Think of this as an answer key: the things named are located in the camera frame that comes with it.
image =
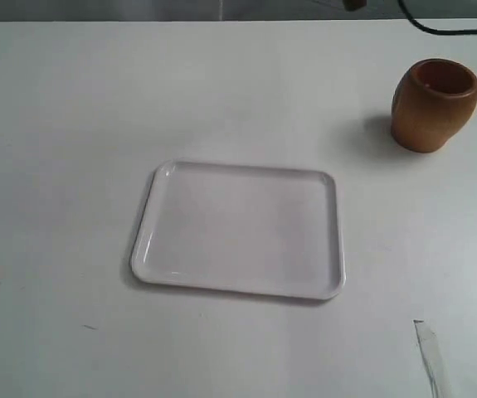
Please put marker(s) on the brown wooden mortar cup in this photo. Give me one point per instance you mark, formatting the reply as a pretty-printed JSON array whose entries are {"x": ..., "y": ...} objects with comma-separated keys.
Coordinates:
[{"x": 433, "y": 101}]

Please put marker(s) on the white plastic tray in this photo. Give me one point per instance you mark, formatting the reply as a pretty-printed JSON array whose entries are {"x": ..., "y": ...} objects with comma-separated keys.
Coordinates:
[{"x": 243, "y": 229}]

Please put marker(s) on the clear tape strip right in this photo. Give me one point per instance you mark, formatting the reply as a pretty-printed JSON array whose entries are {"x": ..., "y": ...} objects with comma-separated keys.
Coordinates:
[{"x": 432, "y": 360}]

